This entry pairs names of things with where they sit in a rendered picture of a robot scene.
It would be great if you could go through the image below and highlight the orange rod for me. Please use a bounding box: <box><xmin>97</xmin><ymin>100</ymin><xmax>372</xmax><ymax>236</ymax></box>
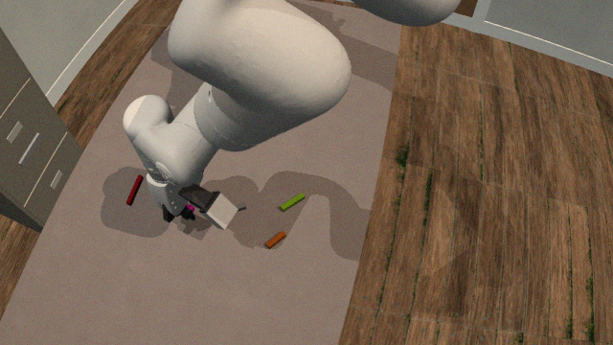
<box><xmin>266</xmin><ymin>231</ymin><xmax>286</xmax><ymax>249</ymax></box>

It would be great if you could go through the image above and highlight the red rod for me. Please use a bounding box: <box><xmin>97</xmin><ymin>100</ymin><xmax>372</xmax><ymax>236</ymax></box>
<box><xmin>126</xmin><ymin>174</ymin><xmax>144</xmax><ymax>206</ymax></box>

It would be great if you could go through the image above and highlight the lime green rod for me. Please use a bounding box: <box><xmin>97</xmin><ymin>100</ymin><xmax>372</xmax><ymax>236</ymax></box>
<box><xmin>281</xmin><ymin>193</ymin><xmax>305</xmax><ymax>212</ymax></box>

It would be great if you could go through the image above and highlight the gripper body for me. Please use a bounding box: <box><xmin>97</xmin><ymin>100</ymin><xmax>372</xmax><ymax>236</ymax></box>
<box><xmin>147</xmin><ymin>172</ymin><xmax>203</xmax><ymax>216</ymax></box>

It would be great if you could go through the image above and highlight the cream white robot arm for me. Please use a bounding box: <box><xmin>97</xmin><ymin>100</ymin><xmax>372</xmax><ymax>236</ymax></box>
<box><xmin>123</xmin><ymin>0</ymin><xmax>462</xmax><ymax>230</ymax></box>

